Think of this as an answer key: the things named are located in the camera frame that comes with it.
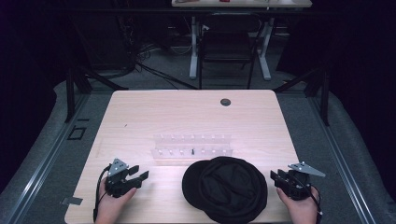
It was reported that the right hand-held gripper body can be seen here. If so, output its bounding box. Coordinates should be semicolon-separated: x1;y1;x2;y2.
275;161;327;202

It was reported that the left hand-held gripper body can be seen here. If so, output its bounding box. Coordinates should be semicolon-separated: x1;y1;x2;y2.
105;158;143;199

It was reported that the black cap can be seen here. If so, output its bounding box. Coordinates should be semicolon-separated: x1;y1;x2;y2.
181;156;269;224

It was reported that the clear acrylic rack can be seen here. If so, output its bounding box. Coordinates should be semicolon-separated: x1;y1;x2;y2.
150;133;234;161

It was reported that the person's left hand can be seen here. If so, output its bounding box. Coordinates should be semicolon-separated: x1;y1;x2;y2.
94;177;138;224

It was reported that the person's right hand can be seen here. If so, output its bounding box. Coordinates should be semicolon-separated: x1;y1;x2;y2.
276;186;320;224

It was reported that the grey tape piece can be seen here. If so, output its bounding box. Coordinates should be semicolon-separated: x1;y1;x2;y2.
60;196;84;206

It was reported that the black metal stand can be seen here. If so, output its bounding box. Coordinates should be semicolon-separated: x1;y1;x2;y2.
273;63;331;127
64;12;129;124

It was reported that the black chair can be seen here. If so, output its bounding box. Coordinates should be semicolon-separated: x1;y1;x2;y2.
197;12;264;91

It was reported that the white-legged table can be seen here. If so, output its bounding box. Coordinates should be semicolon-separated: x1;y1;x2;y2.
171;0;313;81

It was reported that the black cable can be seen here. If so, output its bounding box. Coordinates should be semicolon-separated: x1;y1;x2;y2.
306;183;324;224
92;164;112;224

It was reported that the bundle of floor cables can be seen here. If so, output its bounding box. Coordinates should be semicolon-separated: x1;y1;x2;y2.
118;18;200;91

